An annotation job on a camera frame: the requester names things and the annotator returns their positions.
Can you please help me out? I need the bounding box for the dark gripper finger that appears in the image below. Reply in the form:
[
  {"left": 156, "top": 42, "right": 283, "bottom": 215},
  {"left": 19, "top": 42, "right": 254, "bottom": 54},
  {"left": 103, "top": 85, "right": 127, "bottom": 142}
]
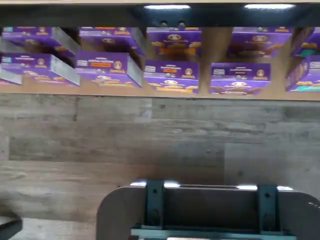
[
  {"left": 144, "top": 179, "right": 165, "bottom": 227},
  {"left": 257, "top": 184, "right": 279, "bottom": 232}
]

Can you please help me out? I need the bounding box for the black metal shelving rack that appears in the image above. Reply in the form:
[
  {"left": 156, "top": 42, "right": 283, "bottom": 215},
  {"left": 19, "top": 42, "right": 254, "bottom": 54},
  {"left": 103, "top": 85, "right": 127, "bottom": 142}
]
[{"left": 0, "top": 0, "right": 320, "bottom": 102}]

